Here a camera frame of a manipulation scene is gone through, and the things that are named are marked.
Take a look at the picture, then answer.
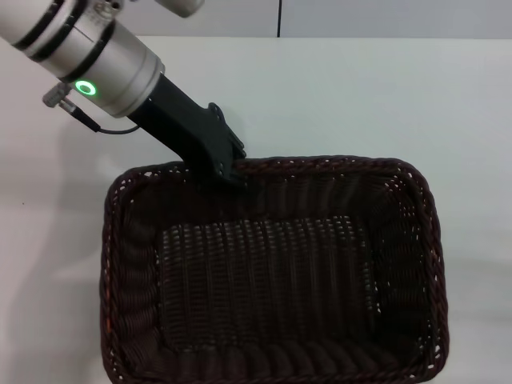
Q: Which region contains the dark brown woven basket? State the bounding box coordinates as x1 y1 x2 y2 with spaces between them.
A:
98 154 451 384

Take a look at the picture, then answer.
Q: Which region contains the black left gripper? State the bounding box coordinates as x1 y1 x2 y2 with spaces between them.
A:
130 74 247 190

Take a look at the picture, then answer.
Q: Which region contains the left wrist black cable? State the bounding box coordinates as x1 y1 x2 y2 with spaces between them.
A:
42 83 142 135

